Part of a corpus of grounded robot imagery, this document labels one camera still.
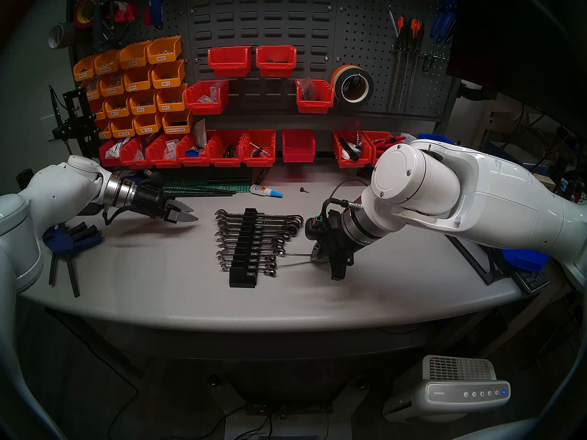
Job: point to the white glue bottle blue cap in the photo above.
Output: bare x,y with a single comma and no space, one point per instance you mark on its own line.
263,190

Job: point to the blue plastic storage bin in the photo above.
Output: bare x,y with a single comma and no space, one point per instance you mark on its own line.
525,259
433,137

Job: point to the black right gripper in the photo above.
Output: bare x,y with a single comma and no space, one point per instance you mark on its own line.
330,228

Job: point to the grey duct tape roll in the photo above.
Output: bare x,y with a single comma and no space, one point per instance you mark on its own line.
60,35

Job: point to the yellow screw storage bin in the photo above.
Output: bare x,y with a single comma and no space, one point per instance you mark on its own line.
97,111
167,76
84,70
146,125
91,90
106,64
178,123
117,108
163,52
111,87
104,131
143,104
123,128
133,57
136,81
171,100

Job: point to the black wrench holder case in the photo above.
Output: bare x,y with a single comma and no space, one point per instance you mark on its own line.
243,278

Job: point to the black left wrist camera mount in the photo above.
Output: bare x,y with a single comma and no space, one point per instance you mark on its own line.
151,180

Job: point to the blue holder black hex keys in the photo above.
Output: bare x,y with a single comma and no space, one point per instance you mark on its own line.
69,239

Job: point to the brown cardboard box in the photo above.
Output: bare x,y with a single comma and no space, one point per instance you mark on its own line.
545,181

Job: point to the black floor power strip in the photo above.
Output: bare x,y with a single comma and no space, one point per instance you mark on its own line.
289,408

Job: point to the thin long black rod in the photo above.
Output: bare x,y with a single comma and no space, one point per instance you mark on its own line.
211,190
211,194

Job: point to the white tissue sheet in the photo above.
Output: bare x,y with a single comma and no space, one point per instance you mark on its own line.
409,137

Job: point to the black rectangular frame stand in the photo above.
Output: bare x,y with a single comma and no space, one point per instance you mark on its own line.
472,260

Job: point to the red and yellow tape roll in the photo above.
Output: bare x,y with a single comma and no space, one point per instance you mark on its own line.
85,10

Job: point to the metal carabiner hooks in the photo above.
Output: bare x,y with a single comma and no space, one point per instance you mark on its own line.
429,61

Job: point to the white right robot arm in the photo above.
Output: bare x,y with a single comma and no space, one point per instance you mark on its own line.
481,200

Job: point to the grey perforated tool pegboard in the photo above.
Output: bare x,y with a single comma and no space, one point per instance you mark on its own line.
266,26

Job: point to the black computer monitor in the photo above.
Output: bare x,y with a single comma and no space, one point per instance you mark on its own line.
527,40

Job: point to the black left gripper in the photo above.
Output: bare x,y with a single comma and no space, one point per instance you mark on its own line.
153,203

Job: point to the black metal fixture stand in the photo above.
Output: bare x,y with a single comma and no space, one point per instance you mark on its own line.
75,127

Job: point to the black marker pen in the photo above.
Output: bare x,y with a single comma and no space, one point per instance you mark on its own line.
262,177

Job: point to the white Coway air purifier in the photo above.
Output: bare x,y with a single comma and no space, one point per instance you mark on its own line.
458,388

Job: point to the silver ratcheting combination wrench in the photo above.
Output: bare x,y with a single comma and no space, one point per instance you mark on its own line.
285,238
297,220
281,244
279,250
271,261
274,255
271,267
296,226
271,273
290,232

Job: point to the dark blue crate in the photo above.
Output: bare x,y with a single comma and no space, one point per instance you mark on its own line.
497,146

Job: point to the red plastic storage bin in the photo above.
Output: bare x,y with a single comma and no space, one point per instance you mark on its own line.
130,157
314,100
369,155
276,62
192,157
353,163
107,157
224,158
298,148
156,157
229,63
258,158
204,100

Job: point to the dark computer keyboard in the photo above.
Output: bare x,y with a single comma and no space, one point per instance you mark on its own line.
532,281

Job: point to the orange and black tape roll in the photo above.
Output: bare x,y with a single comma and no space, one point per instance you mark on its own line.
339,77

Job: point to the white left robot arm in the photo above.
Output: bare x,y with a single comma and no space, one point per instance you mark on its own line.
50,196

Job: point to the red and white tool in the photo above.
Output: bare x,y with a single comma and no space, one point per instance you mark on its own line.
124,12

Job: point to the green cutting mat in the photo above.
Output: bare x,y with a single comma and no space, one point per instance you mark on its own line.
243,188

